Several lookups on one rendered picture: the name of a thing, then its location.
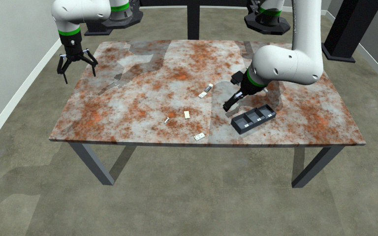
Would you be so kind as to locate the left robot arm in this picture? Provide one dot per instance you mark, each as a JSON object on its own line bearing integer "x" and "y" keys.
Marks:
{"x": 303, "y": 64}

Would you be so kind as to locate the dark grey rack of three bins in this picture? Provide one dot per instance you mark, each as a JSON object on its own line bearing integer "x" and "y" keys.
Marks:
{"x": 252, "y": 118}

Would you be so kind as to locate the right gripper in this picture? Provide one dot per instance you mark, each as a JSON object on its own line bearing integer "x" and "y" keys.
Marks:
{"x": 75, "y": 53}

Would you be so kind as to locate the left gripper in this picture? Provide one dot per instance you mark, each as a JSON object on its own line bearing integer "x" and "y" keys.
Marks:
{"x": 241, "y": 93}

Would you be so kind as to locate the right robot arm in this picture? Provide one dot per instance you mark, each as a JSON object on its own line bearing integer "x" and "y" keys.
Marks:
{"x": 68, "y": 14}

